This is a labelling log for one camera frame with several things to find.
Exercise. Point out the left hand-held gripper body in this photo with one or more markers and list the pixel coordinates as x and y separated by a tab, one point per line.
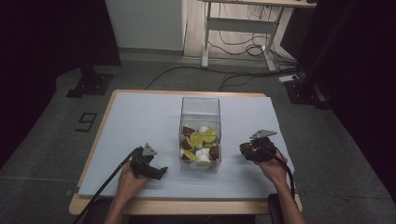
140	161

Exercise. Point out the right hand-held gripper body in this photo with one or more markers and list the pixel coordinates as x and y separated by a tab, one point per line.
262	149

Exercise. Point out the brown coconut half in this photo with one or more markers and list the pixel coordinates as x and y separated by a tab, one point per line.
246	147

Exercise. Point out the clear plastic box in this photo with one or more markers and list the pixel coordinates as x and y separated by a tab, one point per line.
200	112

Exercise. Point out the person's right hand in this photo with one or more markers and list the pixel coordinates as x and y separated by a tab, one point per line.
272	171

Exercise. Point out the person's left hand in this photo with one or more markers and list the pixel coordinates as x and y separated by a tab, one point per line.
129	183

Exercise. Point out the yellow-green lime slice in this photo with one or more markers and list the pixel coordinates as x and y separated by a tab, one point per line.
196	139
190	155
209	145
209	135

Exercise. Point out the pale blue table sheet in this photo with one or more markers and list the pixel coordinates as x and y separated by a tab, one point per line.
140	124

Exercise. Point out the wooden table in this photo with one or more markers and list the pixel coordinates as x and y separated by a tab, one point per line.
186	207

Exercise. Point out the black armrest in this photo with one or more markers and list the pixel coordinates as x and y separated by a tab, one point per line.
276	211

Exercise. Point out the black stand base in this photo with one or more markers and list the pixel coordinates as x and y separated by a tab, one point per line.
306	93
91	84

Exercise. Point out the white power strip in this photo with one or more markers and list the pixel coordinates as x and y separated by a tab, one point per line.
288	78

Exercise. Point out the black curtain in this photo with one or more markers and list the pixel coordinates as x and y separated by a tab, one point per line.
358	62
37	46

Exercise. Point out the white cabinet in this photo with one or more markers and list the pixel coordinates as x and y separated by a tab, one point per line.
144	23

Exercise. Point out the white desk frame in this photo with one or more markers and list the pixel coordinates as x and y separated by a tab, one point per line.
239	25

